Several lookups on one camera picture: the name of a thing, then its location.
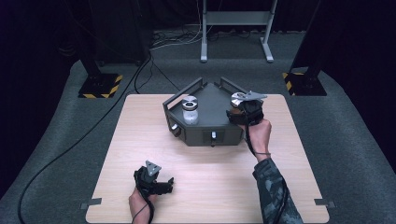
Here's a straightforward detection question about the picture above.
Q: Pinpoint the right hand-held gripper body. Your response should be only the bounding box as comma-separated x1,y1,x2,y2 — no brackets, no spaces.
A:
231,90,268,127

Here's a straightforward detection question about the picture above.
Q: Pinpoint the grey table corner bracket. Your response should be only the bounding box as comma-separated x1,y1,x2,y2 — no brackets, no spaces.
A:
79,197,103,210
314,198,337,209

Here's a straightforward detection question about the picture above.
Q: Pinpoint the tangle of floor cables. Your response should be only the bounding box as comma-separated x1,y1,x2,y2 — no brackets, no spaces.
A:
150,21,253,50

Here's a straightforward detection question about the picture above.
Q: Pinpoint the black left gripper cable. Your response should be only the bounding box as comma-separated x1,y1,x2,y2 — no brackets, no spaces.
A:
131,186,156,224

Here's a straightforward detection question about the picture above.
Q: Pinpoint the clear jar with white contents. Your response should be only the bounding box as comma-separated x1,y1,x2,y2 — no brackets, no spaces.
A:
180,95,200,126

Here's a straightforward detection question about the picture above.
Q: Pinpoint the black corner tray with rails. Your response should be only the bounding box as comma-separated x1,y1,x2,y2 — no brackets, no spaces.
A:
162,77,264,147

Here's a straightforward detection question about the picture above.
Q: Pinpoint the person's right hand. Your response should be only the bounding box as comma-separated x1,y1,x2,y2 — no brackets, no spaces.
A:
237,119,273,163

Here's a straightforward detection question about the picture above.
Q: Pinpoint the black stand with striped base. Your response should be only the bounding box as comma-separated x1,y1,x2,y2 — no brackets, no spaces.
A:
281,0,328,97
66,0,124,100

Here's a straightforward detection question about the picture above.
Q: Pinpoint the long black floor cable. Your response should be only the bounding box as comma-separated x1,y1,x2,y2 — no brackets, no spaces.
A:
17,52,181,224

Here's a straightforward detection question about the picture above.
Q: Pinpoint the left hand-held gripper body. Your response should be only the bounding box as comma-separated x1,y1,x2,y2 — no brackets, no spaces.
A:
134,160,163,195

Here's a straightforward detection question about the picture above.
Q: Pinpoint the grey metal frame stand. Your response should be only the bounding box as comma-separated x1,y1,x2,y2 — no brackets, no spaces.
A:
199,0,278,63

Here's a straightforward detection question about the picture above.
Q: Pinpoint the person's left hand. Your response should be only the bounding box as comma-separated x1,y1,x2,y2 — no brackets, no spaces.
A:
128,187,159,223

